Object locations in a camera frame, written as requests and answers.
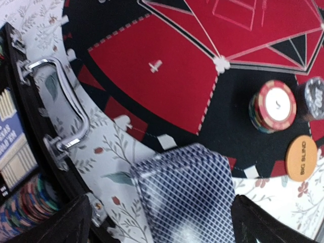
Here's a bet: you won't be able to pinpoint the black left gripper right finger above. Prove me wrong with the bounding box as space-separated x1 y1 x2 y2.
231 195 316 243

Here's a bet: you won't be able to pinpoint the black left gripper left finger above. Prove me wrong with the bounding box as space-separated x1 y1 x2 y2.
8 195 92 243

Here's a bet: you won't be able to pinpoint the grey card deck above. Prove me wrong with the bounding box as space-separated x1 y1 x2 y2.
130 143 235 242

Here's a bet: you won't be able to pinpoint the orange big blind button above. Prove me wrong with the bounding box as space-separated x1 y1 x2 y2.
285 135 317 182

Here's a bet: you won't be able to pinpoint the red 5 poker chip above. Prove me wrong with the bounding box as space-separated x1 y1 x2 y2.
249 80 297 134

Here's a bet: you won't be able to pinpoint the black 100 poker chips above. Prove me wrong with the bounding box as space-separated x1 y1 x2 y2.
295 76 323 122

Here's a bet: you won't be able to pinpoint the front row poker chips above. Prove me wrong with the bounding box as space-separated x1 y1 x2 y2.
1 174 63 242

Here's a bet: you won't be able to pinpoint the blue boxed card deck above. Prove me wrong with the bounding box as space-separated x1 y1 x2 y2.
1 88 38 191

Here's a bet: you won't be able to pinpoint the open black poker chip case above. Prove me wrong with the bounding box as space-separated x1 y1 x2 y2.
1 23 117 242

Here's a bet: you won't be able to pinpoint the round red black poker mat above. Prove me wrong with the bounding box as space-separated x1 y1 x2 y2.
62 1 323 178

